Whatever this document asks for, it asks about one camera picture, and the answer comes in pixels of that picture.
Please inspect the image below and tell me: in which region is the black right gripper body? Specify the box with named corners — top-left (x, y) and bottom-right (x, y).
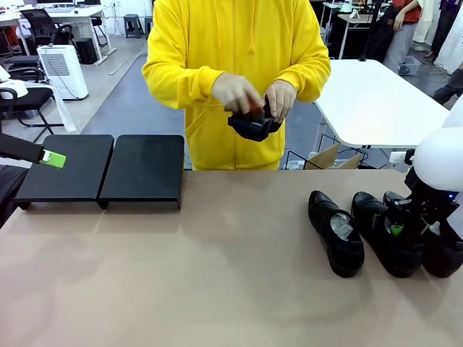
top-left (393, 168), bottom-right (460, 220)

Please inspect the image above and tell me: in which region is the black leather shoe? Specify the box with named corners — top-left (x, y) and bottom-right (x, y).
top-left (227, 94), bottom-right (285, 142)
top-left (307, 190), bottom-right (365, 278)
top-left (351, 191), bottom-right (425, 278)
top-left (382, 190), bottom-right (463, 278)

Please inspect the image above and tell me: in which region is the brown shoe brush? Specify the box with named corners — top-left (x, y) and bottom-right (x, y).
top-left (245, 99), bottom-right (268, 116)

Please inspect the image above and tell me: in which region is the person's left forearm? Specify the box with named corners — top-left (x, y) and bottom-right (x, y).
top-left (289, 53), bottom-right (332, 106)

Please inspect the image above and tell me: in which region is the person's right forearm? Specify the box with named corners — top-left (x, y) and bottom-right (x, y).
top-left (142, 53), bottom-right (225, 111)

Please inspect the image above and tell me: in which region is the black metal shoe stand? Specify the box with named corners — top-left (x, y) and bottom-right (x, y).
top-left (13, 134), bottom-right (115, 211)
top-left (97, 134), bottom-right (185, 211)

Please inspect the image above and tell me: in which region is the person's left hand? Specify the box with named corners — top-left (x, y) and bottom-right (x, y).
top-left (266, 81), bottom-right (298, 122)

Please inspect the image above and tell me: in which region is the person's right hand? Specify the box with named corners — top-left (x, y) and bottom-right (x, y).
top-left (212, 74), bottom-right (263, 114)

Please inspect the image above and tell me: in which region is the white cloth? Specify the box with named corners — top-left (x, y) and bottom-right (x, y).
top-left (46, 83), bottom-right (77, 134)

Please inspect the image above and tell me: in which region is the white air purifier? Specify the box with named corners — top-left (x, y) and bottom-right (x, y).
top-left (37, 43), bottom-right (90, 101)

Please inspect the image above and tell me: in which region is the cardboard box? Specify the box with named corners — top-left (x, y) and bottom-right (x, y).
top-left (305, 143), bottom-right (362, 171)

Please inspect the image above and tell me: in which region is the black computer tower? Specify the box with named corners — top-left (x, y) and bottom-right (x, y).
top-left (75, 37), bottom-right (98, 65)

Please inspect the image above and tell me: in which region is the person in dark trousers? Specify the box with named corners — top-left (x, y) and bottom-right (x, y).
top-left (432, 64), bottom-right (463, 106)

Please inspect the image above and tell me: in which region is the white folding table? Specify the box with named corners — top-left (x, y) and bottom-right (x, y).
top-left (313, 59), bottom-right (451, 150)

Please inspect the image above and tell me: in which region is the black mesh office chair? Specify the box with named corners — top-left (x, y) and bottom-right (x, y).
top-left (20, 9), bottom-right (79, 55)

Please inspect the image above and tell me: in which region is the grey storage bin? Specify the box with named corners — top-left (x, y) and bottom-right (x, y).
top-left (399, 55), bottom-right (422, 77)

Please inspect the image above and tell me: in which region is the white office desk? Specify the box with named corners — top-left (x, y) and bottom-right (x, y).
top-left (0, 2), bottom-right (116, 67)

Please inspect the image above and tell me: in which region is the cream garment figure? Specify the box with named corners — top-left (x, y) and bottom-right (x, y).
top-left (412, 0), bottom-right (441, 44)

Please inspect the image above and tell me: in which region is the mannequin with red shirt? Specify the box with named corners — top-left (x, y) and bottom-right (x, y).
top-left (383, 0), bottom-right (424, 75)

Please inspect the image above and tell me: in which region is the wooden top table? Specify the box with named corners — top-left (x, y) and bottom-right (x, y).
top-left (338, 12), bottom-right (384, 61)

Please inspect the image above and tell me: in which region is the person in yellow hoodie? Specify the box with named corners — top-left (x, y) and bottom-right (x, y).
top-left (142, 0), bottom-right (332, 171)

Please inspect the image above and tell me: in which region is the black wire frame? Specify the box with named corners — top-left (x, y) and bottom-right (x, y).
top-left (285, 132), bottom-right (366, 171)

